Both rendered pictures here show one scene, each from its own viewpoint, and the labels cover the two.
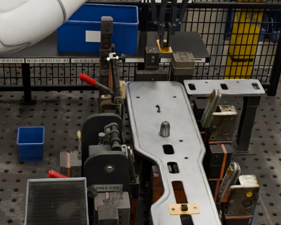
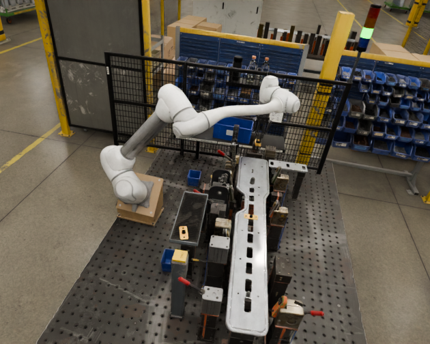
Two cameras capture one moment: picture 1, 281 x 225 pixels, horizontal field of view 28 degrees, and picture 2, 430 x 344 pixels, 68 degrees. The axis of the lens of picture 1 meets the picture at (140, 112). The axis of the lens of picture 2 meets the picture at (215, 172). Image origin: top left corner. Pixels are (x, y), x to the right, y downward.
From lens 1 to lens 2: 0.48 m
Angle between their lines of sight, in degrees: 10
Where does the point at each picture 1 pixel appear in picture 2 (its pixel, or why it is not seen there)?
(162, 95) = (256, 165)
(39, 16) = (198, 124)
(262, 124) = (308, 187)
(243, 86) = (297, 166)
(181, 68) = (268, 153)
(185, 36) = (276, 138)
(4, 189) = (178, 196)
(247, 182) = (282, 210)
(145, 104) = (247, 168)
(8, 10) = (185, 121)
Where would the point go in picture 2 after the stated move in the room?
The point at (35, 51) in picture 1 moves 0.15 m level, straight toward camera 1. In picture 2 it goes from (203, 136) to (201, 145)
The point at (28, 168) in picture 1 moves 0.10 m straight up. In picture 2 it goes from (190, 188) to (191, 179)
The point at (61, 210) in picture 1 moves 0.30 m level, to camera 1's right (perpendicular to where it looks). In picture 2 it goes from (194, 205) to (249, 220)
